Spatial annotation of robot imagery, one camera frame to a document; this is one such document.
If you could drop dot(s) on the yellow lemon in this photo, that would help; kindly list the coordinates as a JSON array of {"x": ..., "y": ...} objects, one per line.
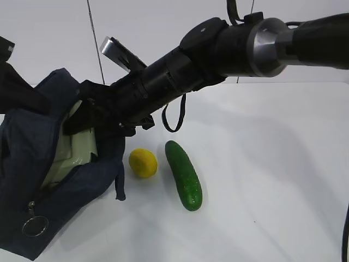
[{"x": 143, "y": 163}]

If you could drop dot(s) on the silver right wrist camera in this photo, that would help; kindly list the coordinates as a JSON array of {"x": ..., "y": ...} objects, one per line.
[{"x": 120, "y": 55}]

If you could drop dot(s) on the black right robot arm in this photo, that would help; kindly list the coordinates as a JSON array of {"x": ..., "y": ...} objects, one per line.
[{"x": 207, "y": 55}]

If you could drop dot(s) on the green cucumber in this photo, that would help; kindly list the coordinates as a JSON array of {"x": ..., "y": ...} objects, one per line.
[{"x": 187, "y": 182}]

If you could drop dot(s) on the dark blue lunch bag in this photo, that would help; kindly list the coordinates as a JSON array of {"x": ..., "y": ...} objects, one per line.
[{"x": 30, "y": 216}]

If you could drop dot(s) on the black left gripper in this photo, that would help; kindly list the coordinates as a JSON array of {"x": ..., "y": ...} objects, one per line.
[{"x": 15, "y": 91}]

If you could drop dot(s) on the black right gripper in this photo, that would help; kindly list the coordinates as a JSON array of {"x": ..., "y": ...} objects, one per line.
[{"x": 129, "y": 102}]

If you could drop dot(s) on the green lidded glass container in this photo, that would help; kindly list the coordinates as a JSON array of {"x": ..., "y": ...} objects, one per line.
[{"x": 71, "y": 151}]

